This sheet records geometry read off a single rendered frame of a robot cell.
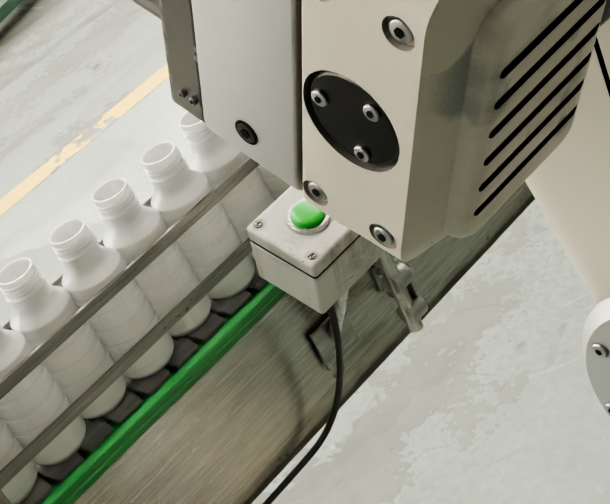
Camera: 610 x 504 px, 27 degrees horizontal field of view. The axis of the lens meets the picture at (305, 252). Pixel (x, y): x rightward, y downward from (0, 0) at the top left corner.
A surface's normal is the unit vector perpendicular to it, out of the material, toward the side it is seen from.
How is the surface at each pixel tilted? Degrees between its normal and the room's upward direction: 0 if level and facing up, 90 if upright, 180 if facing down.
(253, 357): 90
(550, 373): 0
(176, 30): 90
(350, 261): 110
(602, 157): 90
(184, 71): 90
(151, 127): 0
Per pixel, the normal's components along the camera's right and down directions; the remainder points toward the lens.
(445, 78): 0.33, 0.79
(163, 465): 0.66, 0.19
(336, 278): 0.75, 0.44
